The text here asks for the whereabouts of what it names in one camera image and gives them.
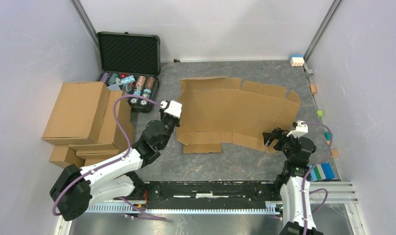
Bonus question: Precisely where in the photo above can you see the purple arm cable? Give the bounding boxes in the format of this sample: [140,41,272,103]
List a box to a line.
[51,94,168,221]
[300,121,334,235]

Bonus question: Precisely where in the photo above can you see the black poker chip case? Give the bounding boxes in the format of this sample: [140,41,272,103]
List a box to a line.
[97,32,161,113]

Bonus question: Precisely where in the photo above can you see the blue green striped block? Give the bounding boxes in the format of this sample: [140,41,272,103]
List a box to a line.
[308,163,336,181]

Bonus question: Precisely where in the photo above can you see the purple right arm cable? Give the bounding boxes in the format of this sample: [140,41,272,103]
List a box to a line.
[300,121,334,235]

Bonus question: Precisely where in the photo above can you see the lower stacked cardboard boxes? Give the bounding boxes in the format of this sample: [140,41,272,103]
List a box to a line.
[49,129,127,168]

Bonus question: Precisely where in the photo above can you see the tan wooden block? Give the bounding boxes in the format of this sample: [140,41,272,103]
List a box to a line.
[331,149,340,159]

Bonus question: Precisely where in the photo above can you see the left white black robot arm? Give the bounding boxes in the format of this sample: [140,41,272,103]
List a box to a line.
[49,103,182,221]

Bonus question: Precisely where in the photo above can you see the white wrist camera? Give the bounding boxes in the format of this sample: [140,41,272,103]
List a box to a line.
[160,100,182,119]
[286,120,309,138]

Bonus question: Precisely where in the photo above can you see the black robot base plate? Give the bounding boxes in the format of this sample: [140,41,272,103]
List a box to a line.
[125,180,281,210]

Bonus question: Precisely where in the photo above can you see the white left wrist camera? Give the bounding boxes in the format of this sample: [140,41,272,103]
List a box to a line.
[160,100,182,119]

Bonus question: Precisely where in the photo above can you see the large folded cardboard box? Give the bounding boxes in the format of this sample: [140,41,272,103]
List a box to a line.
[41,82,110,144]

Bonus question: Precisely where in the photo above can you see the blue white toy block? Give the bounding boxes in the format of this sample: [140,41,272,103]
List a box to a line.
[290,54,305,67]

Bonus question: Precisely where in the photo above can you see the grey wall bracket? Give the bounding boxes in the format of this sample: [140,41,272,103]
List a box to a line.
[303,63,314,78]

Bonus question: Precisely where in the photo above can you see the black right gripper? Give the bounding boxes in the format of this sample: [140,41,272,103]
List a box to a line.
[261,127,300,160]

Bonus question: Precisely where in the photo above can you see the teal small block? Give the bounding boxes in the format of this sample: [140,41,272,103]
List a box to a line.
[324,131,333,141]

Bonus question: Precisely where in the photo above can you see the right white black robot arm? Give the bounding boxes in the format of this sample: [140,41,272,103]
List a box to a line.
[262,128,323,235]

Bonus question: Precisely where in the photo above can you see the aluminium frame rail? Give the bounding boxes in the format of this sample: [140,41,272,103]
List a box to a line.
[63,183,359,215]

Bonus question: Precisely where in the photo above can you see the orange wooden block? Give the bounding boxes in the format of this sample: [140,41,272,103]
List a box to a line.
[310,84,317,95]

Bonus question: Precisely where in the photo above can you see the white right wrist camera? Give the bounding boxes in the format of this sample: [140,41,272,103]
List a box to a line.
[286,120,309,138]

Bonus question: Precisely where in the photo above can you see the leaning folded cardboard box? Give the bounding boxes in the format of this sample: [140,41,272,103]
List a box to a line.
[97,90,132,146]

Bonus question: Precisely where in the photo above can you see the brown cardboard box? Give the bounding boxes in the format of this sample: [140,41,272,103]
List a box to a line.
[176,76,300,154]

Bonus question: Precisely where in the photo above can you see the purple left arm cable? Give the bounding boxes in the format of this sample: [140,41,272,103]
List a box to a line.
[51,94,168,221]

